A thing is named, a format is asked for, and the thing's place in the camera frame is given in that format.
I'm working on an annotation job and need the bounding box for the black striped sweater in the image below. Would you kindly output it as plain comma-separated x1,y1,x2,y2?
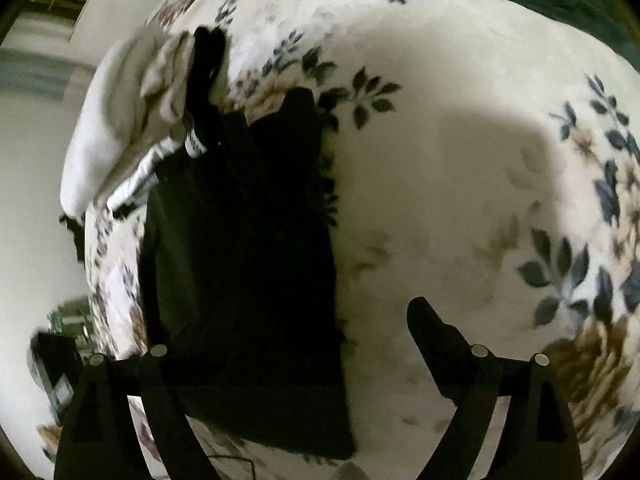
138,88,355,460

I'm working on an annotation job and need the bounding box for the floral bedspread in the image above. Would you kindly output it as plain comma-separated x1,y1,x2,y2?
37,0,640,480

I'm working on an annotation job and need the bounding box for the beige folded garment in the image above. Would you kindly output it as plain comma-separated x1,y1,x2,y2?
140,32,195,128

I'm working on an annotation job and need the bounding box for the black white folded garment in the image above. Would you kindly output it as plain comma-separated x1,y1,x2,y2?
92,26,226,217

